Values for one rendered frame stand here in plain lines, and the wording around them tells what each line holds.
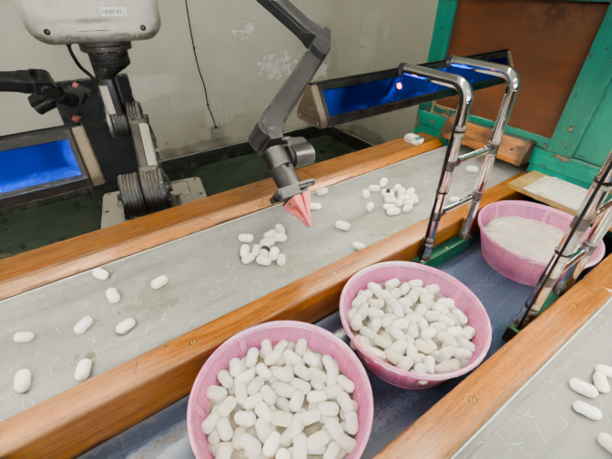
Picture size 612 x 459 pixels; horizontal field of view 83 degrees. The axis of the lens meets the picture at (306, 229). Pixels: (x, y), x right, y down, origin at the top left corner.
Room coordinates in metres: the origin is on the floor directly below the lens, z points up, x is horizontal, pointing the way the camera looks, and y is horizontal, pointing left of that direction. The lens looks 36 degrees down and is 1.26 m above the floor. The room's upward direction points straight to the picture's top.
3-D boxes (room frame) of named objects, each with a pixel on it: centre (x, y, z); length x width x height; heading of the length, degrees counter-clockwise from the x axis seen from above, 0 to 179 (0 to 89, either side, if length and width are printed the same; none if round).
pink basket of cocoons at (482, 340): (0.42, -0.20, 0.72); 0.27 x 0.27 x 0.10
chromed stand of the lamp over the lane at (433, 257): (0.74, -0.30, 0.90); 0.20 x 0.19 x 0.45; 124
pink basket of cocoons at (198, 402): (0.27, 0.04, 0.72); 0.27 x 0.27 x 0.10
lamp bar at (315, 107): (0.81, -0.26, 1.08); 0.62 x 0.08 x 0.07; 124
